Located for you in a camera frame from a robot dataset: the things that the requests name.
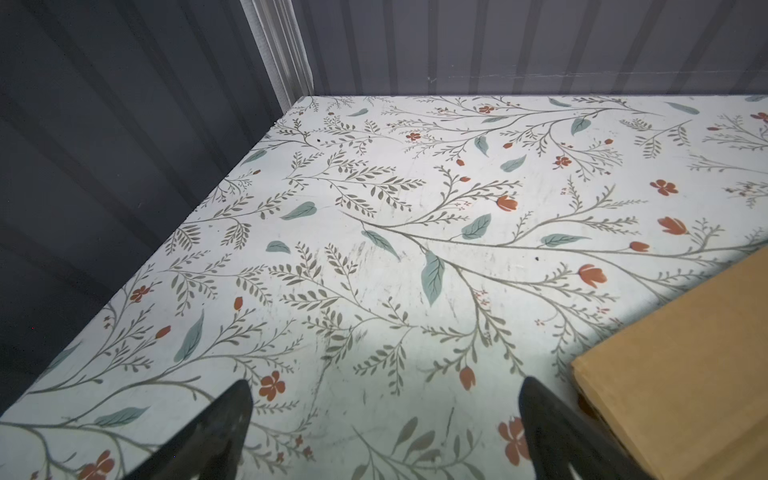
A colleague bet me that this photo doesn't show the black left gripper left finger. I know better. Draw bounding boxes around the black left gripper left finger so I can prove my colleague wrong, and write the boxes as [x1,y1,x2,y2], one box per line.
[126,380,253,479]

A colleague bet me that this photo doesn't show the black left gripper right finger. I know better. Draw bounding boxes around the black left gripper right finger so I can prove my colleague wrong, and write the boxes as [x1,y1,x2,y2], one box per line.
[518,376,650,479]

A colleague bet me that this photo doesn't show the brown cardboard box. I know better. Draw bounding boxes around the brown cardboard box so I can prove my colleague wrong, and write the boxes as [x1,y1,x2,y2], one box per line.
[572,249,767,479]

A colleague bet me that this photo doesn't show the aluminium frame corner post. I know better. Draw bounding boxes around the aluminium frame corner post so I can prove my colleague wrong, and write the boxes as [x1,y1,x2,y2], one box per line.
[240,0,314,113]

